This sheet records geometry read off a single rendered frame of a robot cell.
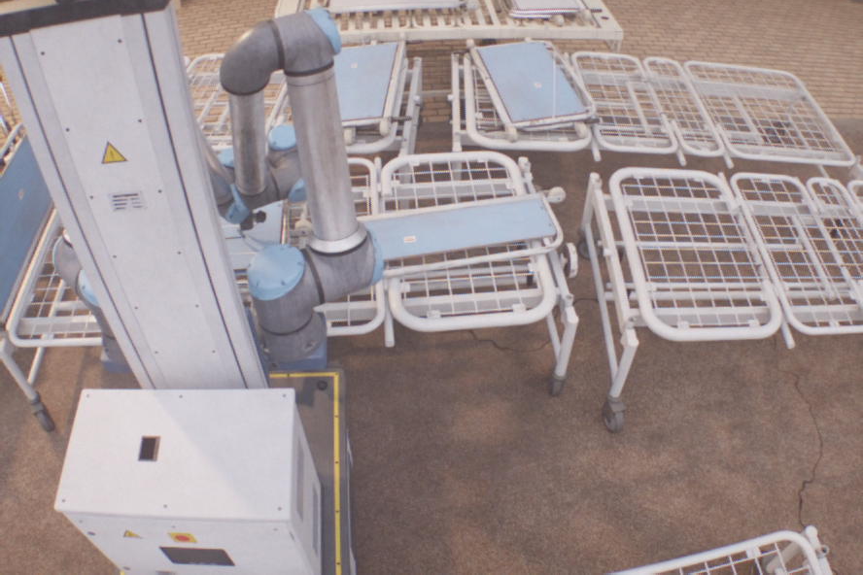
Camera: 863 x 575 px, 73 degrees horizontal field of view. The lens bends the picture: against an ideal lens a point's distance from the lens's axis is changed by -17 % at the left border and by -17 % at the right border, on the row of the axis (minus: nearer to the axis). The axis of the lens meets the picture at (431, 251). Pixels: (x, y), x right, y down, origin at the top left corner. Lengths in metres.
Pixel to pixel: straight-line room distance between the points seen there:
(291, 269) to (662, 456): 1.53
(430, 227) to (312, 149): 0.94
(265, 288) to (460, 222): 0.98
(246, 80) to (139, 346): 0.70
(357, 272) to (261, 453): 0.52
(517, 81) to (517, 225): 0.98
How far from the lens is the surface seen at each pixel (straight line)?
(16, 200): 2.76
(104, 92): 1.27
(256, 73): 1.47
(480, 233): 2.41
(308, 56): 1.48
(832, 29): 6.64
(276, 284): 1.66
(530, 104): 3.06
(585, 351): 2.79
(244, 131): 1.64
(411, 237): 2.39
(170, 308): 1.61
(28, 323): 2.64
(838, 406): 3.03
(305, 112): 1.53
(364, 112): 2.94
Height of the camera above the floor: 2.15
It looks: 44 degrees down
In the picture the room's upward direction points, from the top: straight up
